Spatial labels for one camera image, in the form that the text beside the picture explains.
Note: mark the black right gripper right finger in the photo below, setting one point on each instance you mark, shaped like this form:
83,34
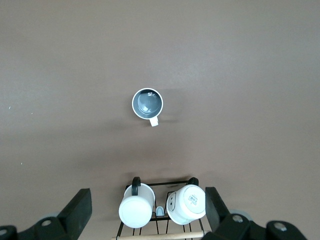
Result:
220,220

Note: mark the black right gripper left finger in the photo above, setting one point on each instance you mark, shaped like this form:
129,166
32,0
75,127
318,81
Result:
75,215

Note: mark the white mug grey inside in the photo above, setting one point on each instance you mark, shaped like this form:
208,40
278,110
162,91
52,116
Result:
147,102

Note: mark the white mug barcode base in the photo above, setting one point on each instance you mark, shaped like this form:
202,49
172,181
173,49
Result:
187,205

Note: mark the white mug plain base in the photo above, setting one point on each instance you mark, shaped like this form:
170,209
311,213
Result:
136,208

